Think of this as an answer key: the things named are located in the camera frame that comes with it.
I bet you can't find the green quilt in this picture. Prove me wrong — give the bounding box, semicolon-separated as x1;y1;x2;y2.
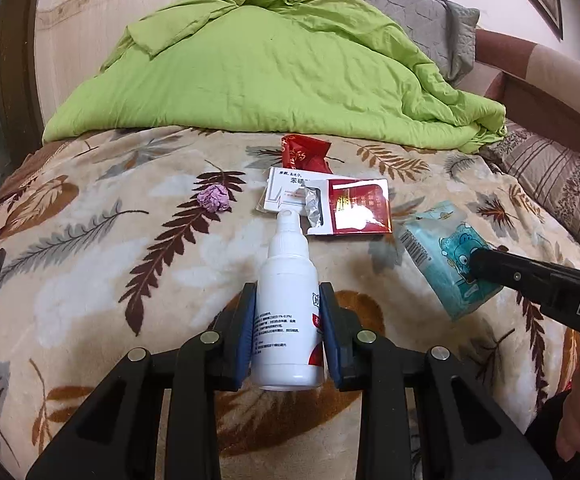
42;0;508;155

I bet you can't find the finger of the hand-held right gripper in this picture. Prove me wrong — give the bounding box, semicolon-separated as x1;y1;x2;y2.
470;246;558;306

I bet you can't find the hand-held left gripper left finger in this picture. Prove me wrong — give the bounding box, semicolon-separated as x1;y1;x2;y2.
24;282;258;480

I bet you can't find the grey quilted pillow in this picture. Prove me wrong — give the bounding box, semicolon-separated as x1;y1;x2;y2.
315;0;480;86

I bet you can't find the red foil wrapper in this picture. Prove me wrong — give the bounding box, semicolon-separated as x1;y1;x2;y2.
280;135;331;171

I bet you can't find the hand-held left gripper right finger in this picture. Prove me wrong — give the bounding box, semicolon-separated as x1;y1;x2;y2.
318;281;553;480

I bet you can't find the beige leaf-print blanket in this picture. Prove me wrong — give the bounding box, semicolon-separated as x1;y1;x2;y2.
0;125;580;480

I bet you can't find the striped brown pillow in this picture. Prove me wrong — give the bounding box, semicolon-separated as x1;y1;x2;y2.
480;127;580;276

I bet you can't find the purple crumpled paper ball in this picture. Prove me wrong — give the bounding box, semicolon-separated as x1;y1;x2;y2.
197;184;232;213

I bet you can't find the red paper packet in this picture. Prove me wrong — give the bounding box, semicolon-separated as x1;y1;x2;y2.
306;177;395;238

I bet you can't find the silver blister pack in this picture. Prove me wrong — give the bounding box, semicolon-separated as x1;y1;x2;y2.
302;185;329;229

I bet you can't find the white spray bottle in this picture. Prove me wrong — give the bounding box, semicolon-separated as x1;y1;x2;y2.
251;208;327;392

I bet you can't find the brown upholstered headboard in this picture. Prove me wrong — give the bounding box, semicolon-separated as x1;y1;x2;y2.
470;27;580;161

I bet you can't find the teal tissue packet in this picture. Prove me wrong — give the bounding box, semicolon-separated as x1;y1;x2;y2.
401;201;501;322

